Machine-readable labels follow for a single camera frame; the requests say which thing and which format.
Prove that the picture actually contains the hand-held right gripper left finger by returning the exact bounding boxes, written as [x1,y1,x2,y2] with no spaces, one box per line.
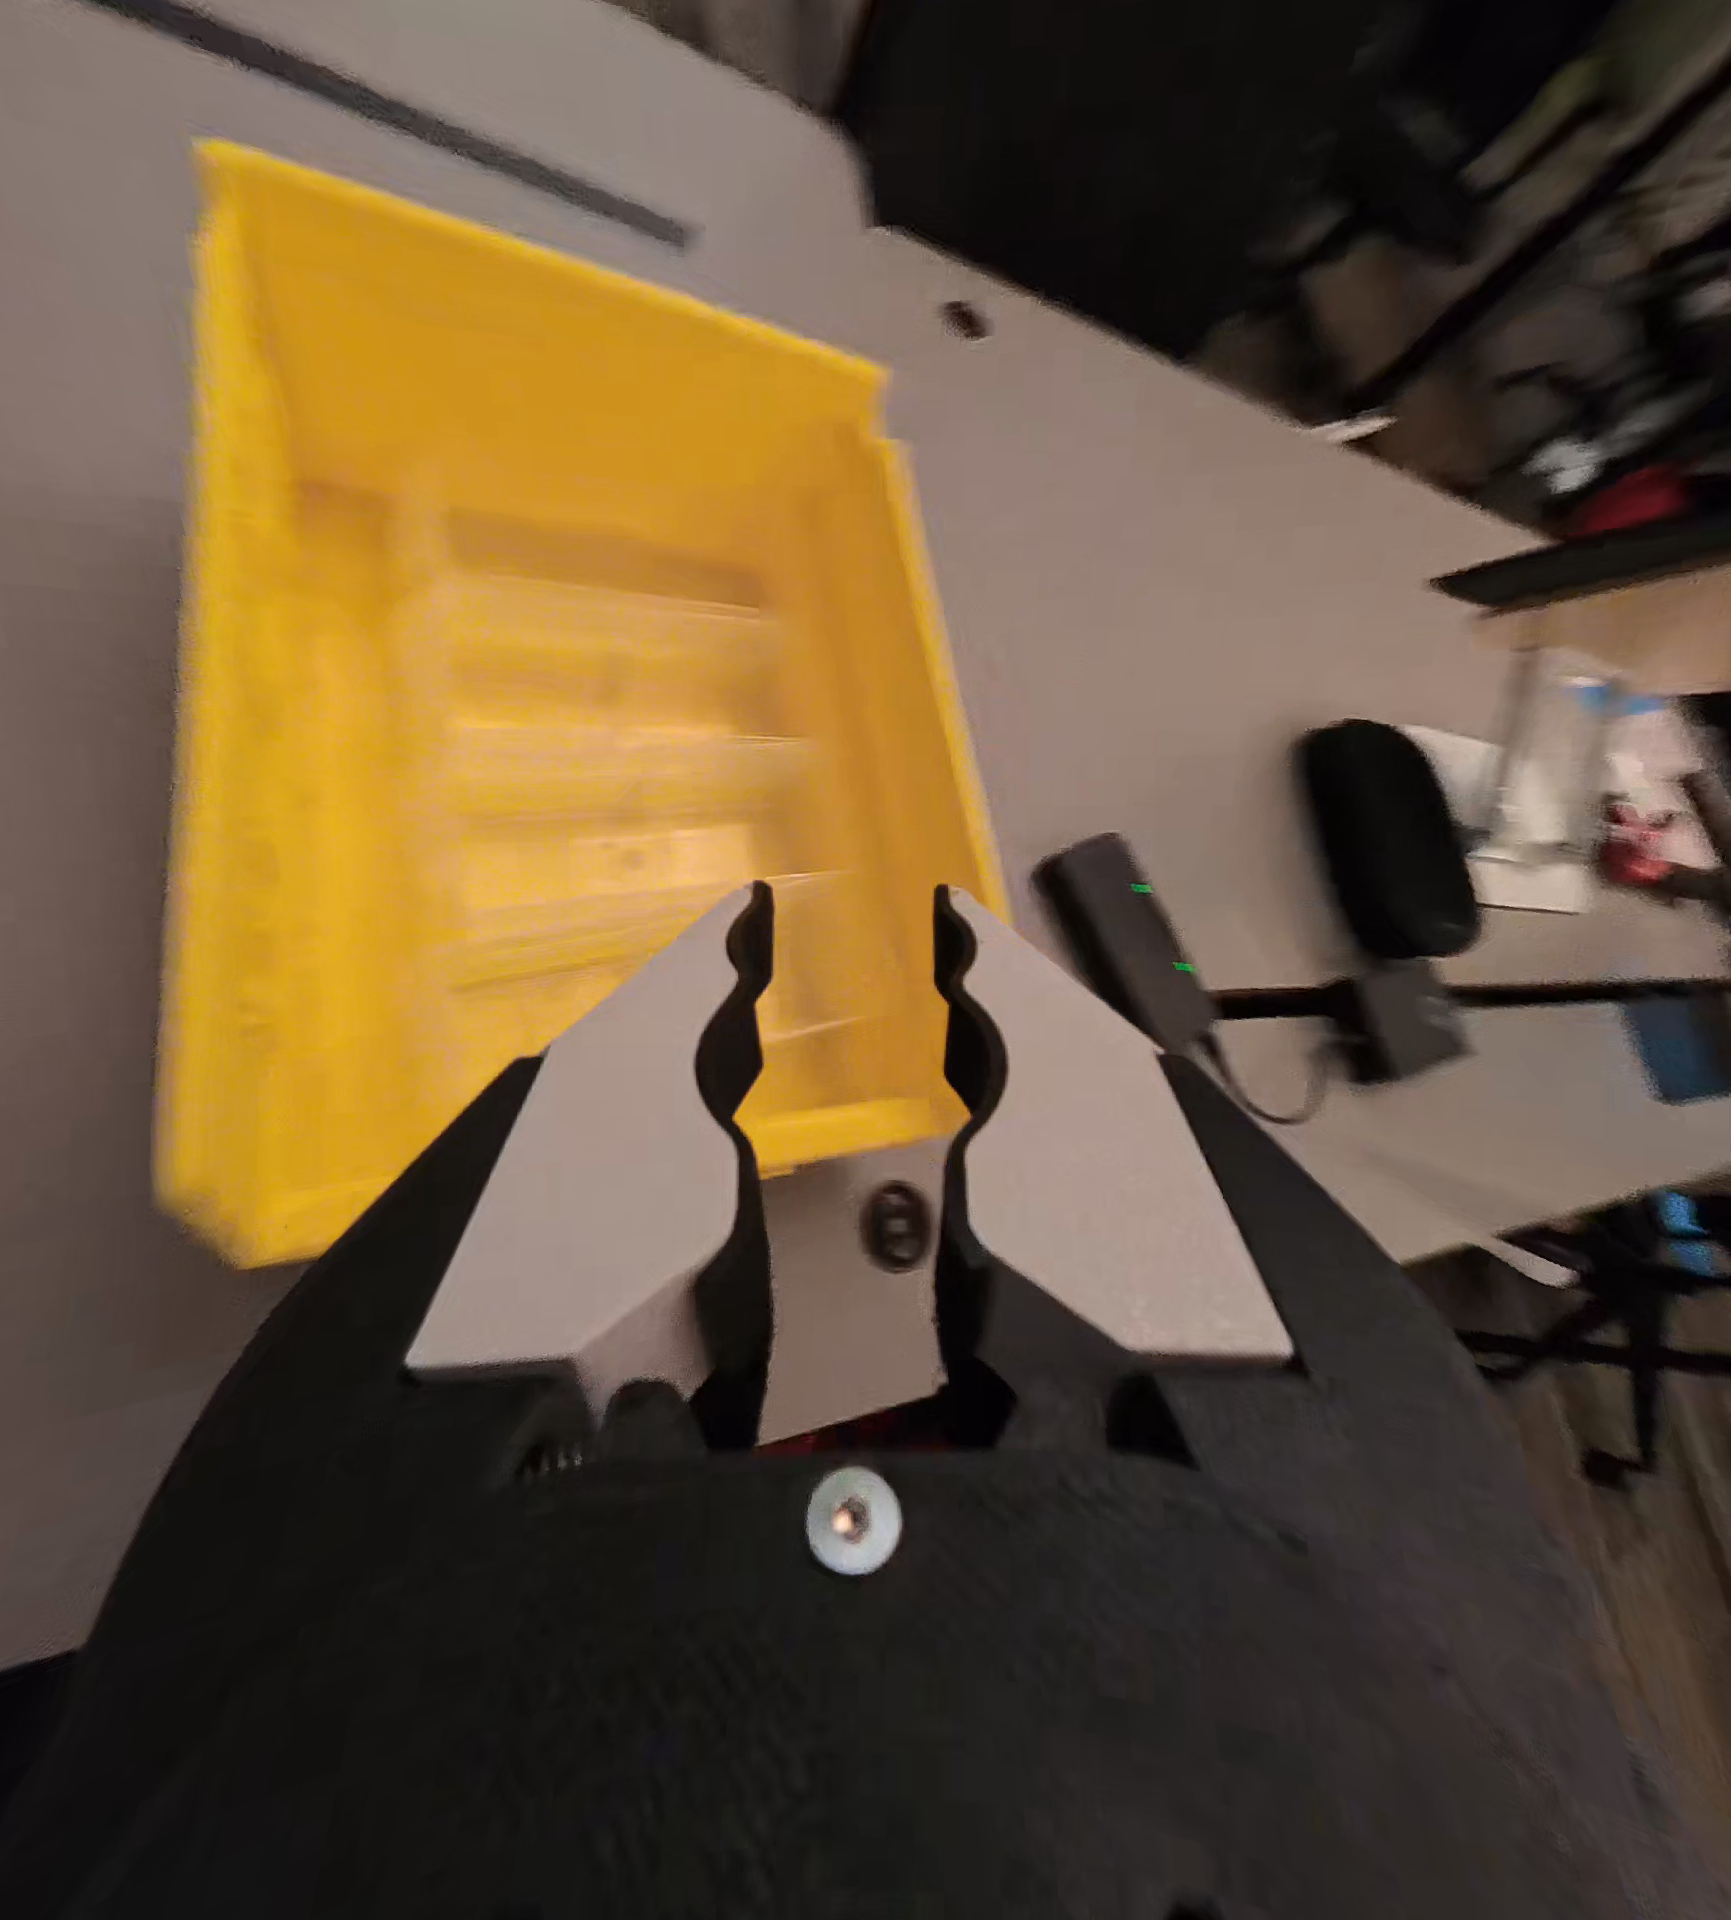
[404,881,778,1452]

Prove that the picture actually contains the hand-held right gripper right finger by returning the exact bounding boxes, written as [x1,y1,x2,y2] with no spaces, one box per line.
[932,883,1295,1392]

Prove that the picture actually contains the yellow plastic bin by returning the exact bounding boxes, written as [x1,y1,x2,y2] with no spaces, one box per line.
[152,138,1017,1271]

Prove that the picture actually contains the black power adapter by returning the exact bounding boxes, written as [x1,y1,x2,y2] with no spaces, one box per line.
[1033,833,1229,1056]

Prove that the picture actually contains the small black box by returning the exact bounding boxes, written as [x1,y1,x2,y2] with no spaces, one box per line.
[1341,960,1475,1085]

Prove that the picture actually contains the black oval case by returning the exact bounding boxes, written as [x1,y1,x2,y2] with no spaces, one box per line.
[1297,719,1485,966]

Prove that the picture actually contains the white paper sheet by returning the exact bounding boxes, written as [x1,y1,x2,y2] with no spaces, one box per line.
[1405,726,1605,918]

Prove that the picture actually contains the black chair base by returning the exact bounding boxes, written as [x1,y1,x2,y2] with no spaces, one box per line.
[1461,1192,1731,1490]

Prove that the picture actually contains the blue flat item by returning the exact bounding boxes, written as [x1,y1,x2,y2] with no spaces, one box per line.
[1621,989,1731,1107]

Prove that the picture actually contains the clear plastic container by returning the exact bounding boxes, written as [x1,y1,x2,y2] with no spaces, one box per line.
[1491,648,1619,867]

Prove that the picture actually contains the black shelf board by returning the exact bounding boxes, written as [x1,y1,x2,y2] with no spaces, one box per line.
[1427,491,1731,619]

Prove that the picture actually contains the black adapter cable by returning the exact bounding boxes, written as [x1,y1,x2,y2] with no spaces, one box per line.
[1203,1031,1335,1129]

